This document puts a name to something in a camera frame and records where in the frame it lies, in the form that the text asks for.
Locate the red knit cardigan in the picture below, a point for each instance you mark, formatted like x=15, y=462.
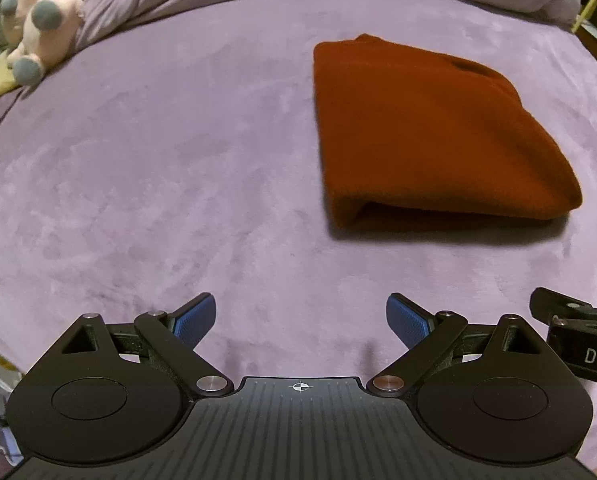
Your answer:
x=428, y=135

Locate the purple bed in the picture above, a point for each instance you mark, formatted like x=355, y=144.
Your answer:
x=153, y=185

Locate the pink plush toy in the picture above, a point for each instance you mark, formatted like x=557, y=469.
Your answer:
x=43, y=15

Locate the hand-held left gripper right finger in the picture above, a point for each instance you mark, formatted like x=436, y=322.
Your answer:
x=408, y=320

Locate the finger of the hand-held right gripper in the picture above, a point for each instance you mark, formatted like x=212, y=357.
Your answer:
x=563, y=305

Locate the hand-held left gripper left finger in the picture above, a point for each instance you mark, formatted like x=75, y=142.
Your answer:
x=196, y=317

